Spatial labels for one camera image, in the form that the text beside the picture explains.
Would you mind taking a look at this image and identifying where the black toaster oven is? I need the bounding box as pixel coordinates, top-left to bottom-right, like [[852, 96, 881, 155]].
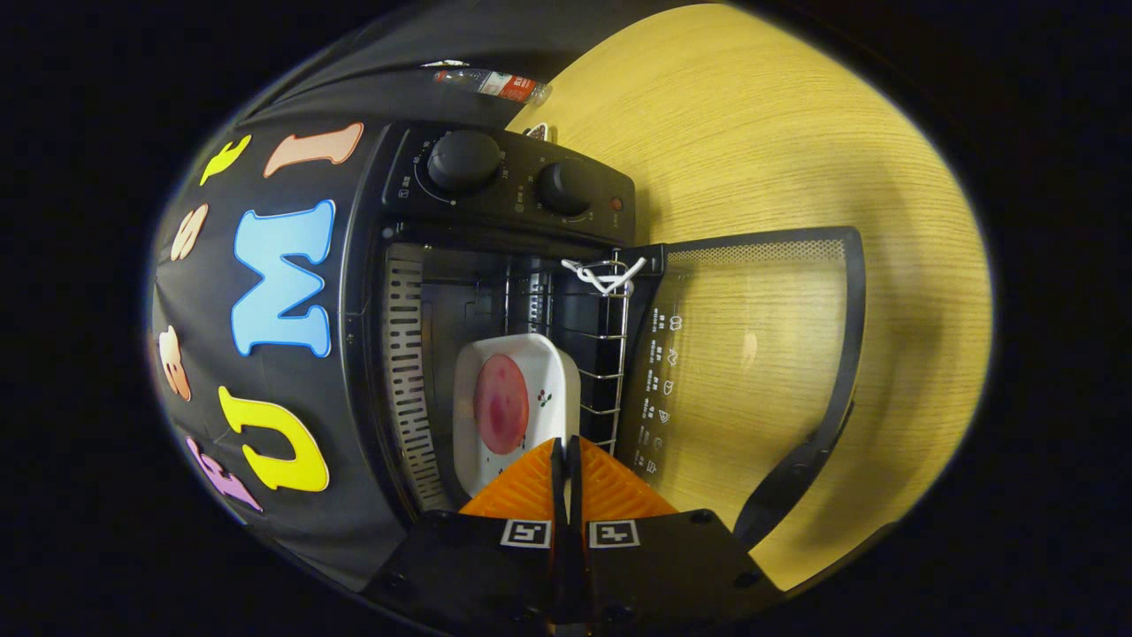
[[340, 119, 866, 554]]

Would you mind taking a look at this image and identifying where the white cord tie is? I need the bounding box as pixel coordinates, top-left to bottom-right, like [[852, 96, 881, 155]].
[[562, 257, 646, 295]]

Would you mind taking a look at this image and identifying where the pink ham slice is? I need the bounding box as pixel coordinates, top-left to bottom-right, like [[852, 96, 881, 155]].
[[473, 355, 531, 456]]

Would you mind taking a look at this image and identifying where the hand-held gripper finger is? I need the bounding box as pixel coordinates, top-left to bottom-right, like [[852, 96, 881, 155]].
[[566, 434, 784, 631], [363, 436, 567, 633]]

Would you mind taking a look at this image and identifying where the wire oven rack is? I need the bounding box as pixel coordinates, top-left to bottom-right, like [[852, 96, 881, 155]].
[[504, 257, 631, 452]]

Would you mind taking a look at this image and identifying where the clear plastic water bottle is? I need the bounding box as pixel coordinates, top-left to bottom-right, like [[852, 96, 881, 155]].
[[423, 60, 554, 107]]

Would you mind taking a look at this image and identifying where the white rectangular food tray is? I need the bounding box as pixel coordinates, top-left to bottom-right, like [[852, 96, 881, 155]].
[[451, 334, 582, 498]]

